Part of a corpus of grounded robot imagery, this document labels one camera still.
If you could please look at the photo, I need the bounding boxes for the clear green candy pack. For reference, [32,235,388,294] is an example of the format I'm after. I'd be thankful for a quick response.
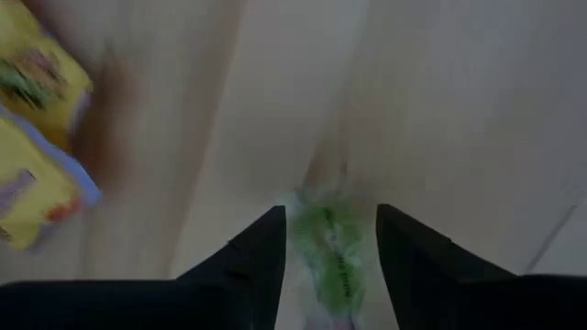
[279,187,375,330]

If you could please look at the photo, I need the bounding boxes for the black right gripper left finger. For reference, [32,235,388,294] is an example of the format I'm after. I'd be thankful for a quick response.
[0,204,288,330]

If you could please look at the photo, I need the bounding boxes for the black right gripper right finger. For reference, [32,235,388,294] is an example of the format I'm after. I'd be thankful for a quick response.
[375,203,587,330]

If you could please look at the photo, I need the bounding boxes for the yellow candy pack purple edge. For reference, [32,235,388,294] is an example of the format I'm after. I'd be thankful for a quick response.
[0,107,102,251]

